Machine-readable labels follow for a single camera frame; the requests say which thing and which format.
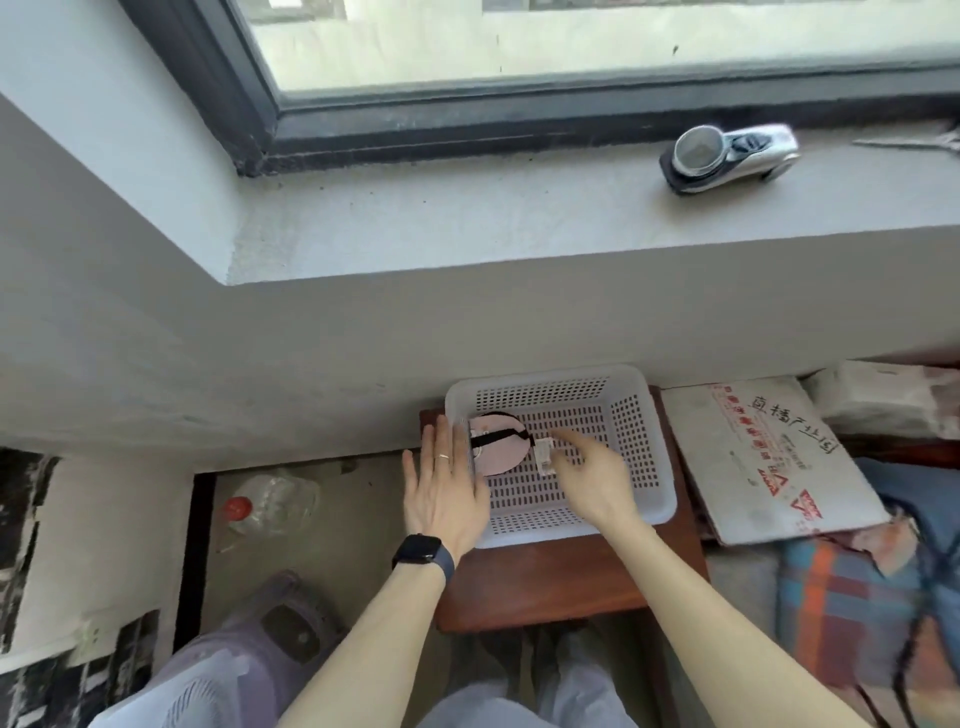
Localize person's left hand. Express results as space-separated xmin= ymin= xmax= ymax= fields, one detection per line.
xmin=401 ymin=414 xmax=490 ymax=562

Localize person's right hand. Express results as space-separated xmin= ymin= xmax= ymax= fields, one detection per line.
xmin=549 ymin=427 xmax=648 ymax=535

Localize white plastic basket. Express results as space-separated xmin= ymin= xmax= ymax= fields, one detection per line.
xmin=444 ymin=365 xmax=679 ymax=550

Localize pink eye mask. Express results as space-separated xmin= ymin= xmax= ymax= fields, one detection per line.
xmin=468 ymin=410 xmax=558 ymax=479

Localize person's right forearm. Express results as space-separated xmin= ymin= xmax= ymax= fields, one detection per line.
xmin=598 ymin=517 xmax=871 ymax=728

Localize person's left forearm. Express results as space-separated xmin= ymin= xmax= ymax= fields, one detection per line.
xmin=277 ymin=566 xmax=444 ymax=728

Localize person's white trousers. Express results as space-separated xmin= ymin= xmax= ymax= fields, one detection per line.
xmin=416 ymin=629 xmax=639 ymax=728

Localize dark framed window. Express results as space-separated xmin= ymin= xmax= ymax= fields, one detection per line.
xmin=119 ymin=0 xmax=960 ymax=178

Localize black smartwatch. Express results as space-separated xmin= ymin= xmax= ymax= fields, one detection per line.
xmin=391 ymin=532 xmax=457 ymax=586

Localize brown wooden stool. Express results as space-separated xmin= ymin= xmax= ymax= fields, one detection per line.
xmin=418 ymin=386 xmax=710 ymax=635

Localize red capped plastic bottle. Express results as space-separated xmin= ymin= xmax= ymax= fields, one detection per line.
xmin=217 ymin=468 xmax=322 ymax=556

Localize beige crumpled paper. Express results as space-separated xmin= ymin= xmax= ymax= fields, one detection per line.
xmin=817 ymin=517 xmax=925 ymax=579

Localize grey concrete windowsill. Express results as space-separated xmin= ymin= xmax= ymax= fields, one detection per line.
xmin=228 ymin=123 xmax=960 ymax=286

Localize white plastic bag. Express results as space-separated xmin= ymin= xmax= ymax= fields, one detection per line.
xmin=800 ymin=359 xmax=960 ymax=442

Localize white and lilac fan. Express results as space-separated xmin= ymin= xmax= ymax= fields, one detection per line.
xmin=88 ymin=569 xmax=350 ymax=728

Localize silver electric shaver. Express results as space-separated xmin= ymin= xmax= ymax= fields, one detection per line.
xmin=659 ymin=122 xmax=802 ymax=196

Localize black handled scissors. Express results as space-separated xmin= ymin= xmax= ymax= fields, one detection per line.
xmin=851 ymin=127 xmax=960 ymax=155

